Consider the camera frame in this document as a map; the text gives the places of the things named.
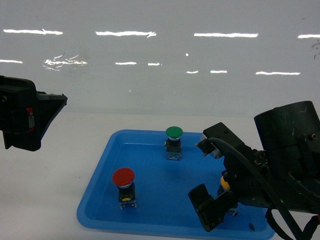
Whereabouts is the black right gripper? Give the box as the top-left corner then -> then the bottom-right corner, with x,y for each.
187,149 -> 273,232

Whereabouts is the yellow mushroom push button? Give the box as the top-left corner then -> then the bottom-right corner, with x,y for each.
217,176 -> 239,216

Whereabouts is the red mushroom push button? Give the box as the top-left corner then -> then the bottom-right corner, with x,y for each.
111,167 -> 137,210

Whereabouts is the blue plastic tray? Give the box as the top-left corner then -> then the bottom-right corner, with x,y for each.
77,130 -> 274,240

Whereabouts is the green mushroom push button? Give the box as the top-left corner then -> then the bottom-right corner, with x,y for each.
164,126 -> 184,161

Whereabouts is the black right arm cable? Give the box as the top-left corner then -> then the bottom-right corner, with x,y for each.
206,137 -> 320,240

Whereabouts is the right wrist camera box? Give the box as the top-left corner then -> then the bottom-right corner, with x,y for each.
195,122 -> 253,159

